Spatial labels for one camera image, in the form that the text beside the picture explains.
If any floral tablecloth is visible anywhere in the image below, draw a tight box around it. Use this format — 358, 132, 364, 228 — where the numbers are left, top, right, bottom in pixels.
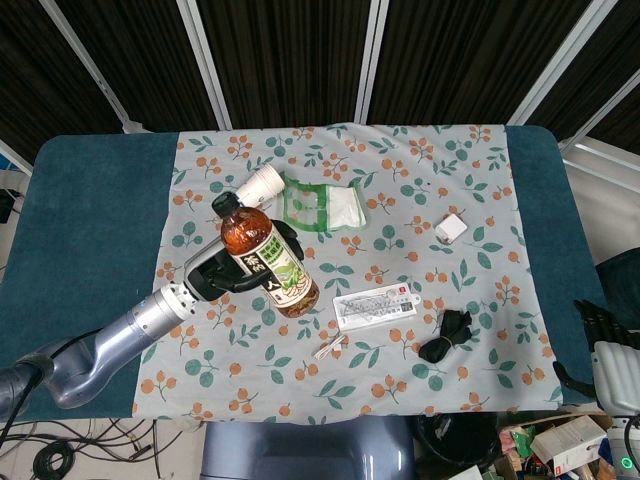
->
131, 122, 565, 426

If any white paper cup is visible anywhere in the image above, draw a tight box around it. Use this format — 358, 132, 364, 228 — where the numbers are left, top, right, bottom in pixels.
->
234, 162, 286, 207

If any black trash bin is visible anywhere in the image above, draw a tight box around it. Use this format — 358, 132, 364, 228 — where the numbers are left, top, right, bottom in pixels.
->
412, 412, 501, 471

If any brown tea plastic bottle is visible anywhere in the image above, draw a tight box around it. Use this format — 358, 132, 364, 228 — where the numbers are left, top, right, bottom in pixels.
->
210, 191, 320, 319

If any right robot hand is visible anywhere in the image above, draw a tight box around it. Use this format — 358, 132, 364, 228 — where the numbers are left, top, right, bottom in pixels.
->
551, 298, 640, 415

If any teal table cover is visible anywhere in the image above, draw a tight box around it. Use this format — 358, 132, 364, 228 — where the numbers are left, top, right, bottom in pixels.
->
0, 124, 614, 421

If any aluminium partition post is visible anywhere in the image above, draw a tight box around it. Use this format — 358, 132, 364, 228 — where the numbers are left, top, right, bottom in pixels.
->
504, 0, 609, 127
557, 69, 640, 152
175, 0, 234, 130
355, 0, 391, 125
38, 0, 146, 134

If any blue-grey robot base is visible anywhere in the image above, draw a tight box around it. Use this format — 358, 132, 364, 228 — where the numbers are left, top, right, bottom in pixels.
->
201, 417, 416, 480

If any person in dark clothes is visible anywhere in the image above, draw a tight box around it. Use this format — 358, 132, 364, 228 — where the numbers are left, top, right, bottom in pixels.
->
597, 247, 640, 324

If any white packaged card item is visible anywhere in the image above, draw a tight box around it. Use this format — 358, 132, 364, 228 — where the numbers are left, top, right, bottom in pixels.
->
332, 282, 420, 333

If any black strap bundle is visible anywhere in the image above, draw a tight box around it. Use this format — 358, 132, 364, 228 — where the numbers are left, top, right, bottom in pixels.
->
417, 308, 474, 363

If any white charger adapter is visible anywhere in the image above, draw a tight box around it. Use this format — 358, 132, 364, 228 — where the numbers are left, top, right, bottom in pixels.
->
433, 213, 469, 246

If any black device with cable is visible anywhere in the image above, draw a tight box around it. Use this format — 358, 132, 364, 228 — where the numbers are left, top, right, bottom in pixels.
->
0, 188, 21, 224

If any brown cardboard box of clutter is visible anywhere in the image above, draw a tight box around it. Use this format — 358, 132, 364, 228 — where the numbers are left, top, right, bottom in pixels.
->
492, 410, 617, 480

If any black ribbed partition panel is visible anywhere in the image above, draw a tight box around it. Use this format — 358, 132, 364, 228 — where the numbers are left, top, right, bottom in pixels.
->
0, 0, 126, 161
197, 0, 374, 129
524, 0, 640, 142
54, 0, 224, 134
367, 0, 594, 126

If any small white wrapper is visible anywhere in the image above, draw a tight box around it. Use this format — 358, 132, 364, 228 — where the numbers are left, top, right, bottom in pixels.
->
312, 335, 350, 360

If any white cardboard box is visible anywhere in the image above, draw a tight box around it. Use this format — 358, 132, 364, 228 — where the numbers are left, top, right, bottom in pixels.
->
529, 414, 609, 474

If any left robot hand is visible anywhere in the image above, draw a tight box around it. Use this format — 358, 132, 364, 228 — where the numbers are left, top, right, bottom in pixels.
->
181, 219, 306, 303

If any green clear zip bag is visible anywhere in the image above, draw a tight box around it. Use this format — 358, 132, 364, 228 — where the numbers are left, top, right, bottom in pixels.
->
281, 172, 370, 234

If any tangle of floor cables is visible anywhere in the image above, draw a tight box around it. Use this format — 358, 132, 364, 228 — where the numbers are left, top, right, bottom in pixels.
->
0, 417, 201, 480

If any black coiled cable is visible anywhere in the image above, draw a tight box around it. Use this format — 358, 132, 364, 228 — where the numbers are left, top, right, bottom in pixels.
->
32, 439, 76, 480

